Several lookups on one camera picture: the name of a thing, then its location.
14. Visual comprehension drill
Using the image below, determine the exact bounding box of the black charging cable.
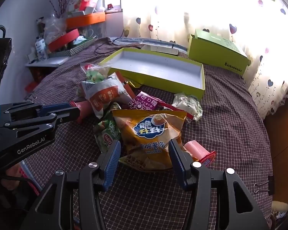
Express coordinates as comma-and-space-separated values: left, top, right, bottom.
94, 30, 125, 54

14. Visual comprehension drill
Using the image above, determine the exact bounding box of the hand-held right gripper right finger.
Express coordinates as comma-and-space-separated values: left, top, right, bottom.
168, 138, 270, 230

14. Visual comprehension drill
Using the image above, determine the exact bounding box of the orange-lidded storage bin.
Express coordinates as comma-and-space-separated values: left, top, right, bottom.
65, 12, 106, 39

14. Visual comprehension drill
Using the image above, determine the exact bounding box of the white bottle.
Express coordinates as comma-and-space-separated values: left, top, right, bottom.
35, 36, 48, 61

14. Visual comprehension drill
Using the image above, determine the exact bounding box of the heart balloon print curtain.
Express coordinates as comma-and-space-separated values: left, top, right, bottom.
120, 0, 288, 118

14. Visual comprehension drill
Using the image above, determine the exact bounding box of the black binder clip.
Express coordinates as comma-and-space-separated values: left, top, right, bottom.
253, 175, 275, 195

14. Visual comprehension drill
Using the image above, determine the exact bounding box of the white-green vacuum snack packet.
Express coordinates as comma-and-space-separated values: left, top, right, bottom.
171, 92, 204, 122

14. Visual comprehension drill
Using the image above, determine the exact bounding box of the clear peanut bag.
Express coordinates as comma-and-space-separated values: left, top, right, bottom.
80, 62, 113, 83

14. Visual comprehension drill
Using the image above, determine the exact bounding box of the shallow yellow-green box tray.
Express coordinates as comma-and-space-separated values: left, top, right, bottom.
99, 47, 205, 100

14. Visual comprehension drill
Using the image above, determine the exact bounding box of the wooden wardrobe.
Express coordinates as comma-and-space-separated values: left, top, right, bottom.
263, 96, 288, 204

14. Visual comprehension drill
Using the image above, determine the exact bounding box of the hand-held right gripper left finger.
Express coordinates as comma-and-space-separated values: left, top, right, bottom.
19, 139, 122, 230

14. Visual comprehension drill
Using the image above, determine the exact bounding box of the white and orange snack bag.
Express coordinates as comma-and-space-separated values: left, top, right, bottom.
81, 73, 133, 119

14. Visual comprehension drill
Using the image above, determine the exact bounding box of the light green box lid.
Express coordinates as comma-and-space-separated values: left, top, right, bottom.
194, 29, 249, 59

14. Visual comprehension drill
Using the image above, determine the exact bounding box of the small white table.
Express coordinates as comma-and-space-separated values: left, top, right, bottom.
25, 56, 70, 68

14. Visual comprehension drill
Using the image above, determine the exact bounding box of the clear plastic bag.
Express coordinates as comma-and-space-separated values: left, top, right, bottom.
43, 14, 68, 46

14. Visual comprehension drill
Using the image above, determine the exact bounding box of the pale blue cloth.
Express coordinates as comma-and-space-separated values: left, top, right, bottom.
73, 35, 87, 45

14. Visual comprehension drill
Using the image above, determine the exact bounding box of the green snack bag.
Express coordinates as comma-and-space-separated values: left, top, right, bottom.
94, 102, 122, 154

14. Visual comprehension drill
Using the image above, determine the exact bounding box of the green-white striped box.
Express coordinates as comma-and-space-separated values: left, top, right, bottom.
48, 37, 98, 58

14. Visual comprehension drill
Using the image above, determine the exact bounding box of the pink jelly cup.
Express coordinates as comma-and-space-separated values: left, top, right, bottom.
70, 100, 93, 124
184, 140, 217, 168

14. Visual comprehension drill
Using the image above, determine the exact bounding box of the deep yellow-green box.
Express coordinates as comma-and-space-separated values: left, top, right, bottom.
187, 34, 251, 73

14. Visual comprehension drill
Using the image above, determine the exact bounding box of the brown checkered bedsheet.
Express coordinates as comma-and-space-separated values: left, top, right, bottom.
24, 37, 273, 230

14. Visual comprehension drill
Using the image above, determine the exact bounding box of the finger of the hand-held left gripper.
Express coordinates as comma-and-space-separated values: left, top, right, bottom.
2, 102, 73, 122
4, 106, 82, 136

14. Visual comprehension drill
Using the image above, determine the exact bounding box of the red round tin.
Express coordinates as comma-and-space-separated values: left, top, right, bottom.
47, 28, 79, 52

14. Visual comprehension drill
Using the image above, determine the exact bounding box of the yellow potato stick bag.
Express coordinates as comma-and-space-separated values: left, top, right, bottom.
112, 109, 188, 172

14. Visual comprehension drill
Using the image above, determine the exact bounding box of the grey cabinet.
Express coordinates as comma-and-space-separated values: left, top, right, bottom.
105, 8, 124, 39

